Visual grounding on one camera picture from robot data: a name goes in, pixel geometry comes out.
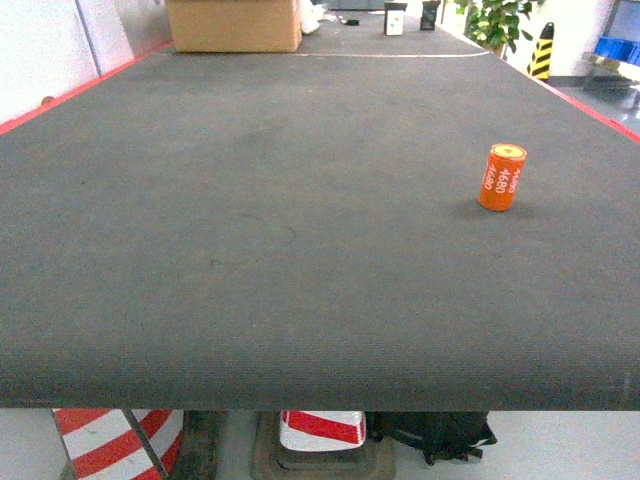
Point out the yellow black traffic cone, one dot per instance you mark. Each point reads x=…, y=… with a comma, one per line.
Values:
x=540, y=62

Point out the white small box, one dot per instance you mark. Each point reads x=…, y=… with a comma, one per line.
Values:
x=394, y=14

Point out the black backpack on floor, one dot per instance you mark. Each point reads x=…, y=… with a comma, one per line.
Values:
x=448, y=435

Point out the red white striped barrier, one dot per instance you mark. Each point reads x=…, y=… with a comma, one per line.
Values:
x=120, y=444

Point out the red white cone middle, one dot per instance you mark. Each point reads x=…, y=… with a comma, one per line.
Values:
x=321, y=431

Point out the metal shelf rack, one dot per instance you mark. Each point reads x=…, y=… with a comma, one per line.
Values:
x=614, y=60

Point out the large open cardboard box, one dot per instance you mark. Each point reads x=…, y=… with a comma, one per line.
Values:
x=235, y=26

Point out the orange 4680 cylinder cap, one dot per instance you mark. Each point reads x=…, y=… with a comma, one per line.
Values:
x=503, y=171

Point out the potted green plant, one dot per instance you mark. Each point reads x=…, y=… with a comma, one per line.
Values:
x=495, y=24

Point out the black small box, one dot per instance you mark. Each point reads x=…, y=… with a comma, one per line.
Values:
x=429, y=11

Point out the blue shelf bin lower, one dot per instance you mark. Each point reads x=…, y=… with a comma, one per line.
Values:
x=618, y=49

